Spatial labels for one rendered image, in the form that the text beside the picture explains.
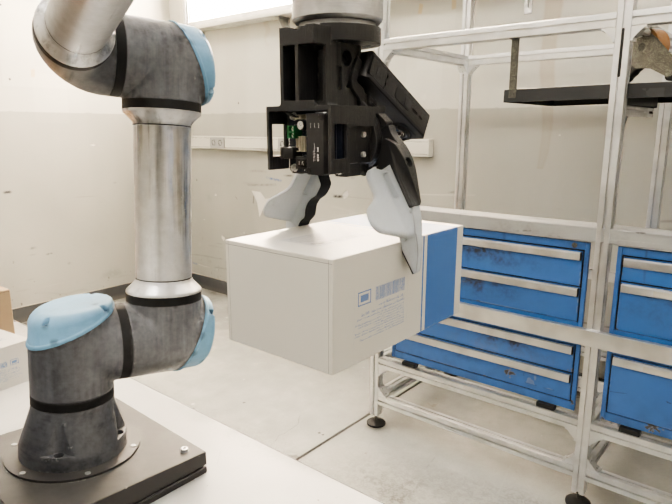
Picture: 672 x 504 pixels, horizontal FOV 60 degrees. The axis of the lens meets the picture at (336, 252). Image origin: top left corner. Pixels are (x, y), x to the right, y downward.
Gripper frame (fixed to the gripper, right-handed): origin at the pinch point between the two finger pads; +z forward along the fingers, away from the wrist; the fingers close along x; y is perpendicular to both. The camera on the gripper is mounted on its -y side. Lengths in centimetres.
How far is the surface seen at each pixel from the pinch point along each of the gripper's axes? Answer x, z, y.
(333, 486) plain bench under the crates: -17.5, 40.9, -17.9
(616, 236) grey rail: -11, 20, -140
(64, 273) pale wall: -350, 86, -131
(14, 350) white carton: -91, 33, -3
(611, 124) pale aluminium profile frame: -16, -12, -140
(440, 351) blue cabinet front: -69, 72, -142
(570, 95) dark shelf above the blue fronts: -29, -20, -143
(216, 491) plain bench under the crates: -30, 41, -6
